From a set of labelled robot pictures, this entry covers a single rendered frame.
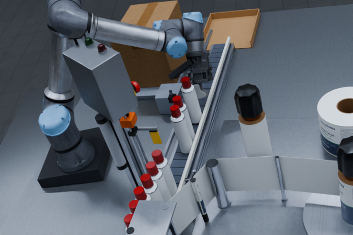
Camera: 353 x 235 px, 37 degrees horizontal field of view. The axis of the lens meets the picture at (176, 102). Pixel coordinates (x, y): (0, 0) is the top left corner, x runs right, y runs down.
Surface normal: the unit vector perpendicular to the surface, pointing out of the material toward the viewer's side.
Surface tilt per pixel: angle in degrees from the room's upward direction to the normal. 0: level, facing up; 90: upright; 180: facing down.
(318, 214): 0
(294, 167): 90
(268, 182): 90
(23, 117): 0
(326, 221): 0
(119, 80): 90
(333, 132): 90
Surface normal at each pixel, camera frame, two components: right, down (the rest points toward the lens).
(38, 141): -0.25, -0.77
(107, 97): 0.62, 0.34
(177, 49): 0.22, 0.52
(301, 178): -0.35, 0.64
